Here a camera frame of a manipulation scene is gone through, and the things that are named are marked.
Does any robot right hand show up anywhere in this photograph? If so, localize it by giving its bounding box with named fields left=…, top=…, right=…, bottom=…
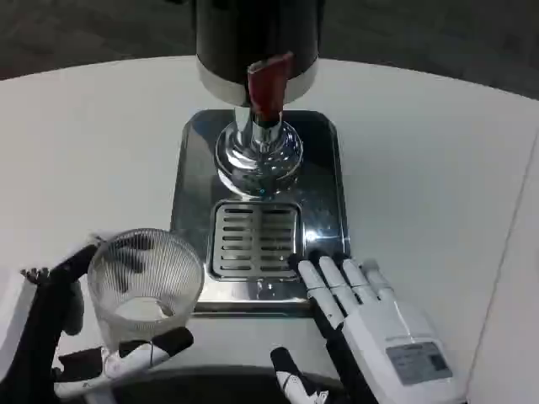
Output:
left=269, top=250, right=469, bottom=404

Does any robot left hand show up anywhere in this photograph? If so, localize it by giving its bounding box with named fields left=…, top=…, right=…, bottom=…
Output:
left=0, top=230, right=196, bottom=404

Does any clear ribbed glass cup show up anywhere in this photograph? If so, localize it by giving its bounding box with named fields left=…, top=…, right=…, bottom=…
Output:
left=86, top=226, right=205, bottom=366

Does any slotted steel drain grid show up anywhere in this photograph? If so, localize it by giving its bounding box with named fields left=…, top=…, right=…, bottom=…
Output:
left=208, top=199, right=306, bottom=283

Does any steel drip tray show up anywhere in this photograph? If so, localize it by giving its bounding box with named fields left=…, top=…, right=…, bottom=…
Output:
left=169, top=109, right=351, bottom=315

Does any dark grey robot torso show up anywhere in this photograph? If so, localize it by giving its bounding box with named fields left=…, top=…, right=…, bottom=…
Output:
left=105, top=364, right=343, bottom=404

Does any red-brown tap lever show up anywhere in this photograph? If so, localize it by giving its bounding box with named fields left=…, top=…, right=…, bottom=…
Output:
left=245, top=50, right=296, bottom=128

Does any black drink dispenser chrome base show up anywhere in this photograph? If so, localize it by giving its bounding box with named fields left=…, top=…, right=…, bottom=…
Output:
left=194, top=0, right=319, bottom=199

